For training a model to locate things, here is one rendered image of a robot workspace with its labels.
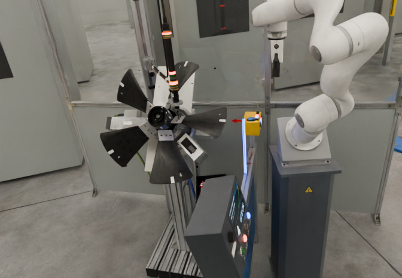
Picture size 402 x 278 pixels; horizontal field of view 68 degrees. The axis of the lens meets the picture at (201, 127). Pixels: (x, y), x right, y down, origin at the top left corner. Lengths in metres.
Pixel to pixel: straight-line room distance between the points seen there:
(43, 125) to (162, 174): 2.27
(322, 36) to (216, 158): 1.76
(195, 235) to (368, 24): 0.75
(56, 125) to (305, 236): 2.74
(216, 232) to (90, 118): 2.17
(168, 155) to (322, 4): 1.00
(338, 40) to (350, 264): 1.82
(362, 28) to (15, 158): 3.53
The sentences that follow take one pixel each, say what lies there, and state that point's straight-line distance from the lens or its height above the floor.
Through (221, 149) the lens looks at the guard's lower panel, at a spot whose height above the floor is 0.58.
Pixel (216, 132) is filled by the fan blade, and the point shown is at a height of 1.16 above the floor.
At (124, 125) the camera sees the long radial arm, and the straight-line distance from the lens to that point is 1.85.
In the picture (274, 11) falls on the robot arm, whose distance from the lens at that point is 1.23.
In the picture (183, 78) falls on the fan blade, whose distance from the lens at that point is 1.63.
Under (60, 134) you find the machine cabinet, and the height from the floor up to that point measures 0.49.
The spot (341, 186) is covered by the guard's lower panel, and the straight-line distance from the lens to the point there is 2.62.
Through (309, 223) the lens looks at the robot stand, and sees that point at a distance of 1.83.
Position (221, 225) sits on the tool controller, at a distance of 0.82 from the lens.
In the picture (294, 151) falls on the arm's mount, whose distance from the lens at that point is 1.61.
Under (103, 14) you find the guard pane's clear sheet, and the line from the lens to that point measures 2.46.
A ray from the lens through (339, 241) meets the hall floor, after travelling 2.60.
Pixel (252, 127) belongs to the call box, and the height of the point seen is 1.04.
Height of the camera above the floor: 1.82
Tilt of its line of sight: 26 degrees down
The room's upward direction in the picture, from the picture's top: 6 degrees counter-clockwise
